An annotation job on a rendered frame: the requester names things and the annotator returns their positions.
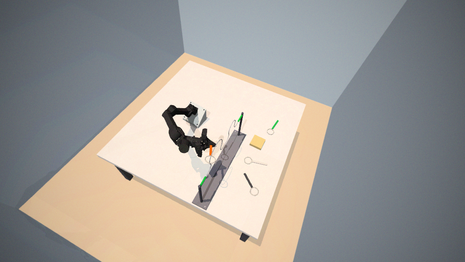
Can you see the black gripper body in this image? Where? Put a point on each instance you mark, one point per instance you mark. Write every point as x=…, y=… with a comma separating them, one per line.
x=202, y=138

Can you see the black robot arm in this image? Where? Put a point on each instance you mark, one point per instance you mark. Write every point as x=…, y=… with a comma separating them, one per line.
x=176, y=133

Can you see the tan square block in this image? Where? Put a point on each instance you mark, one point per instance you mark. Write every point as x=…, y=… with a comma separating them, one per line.
x=257, y=142

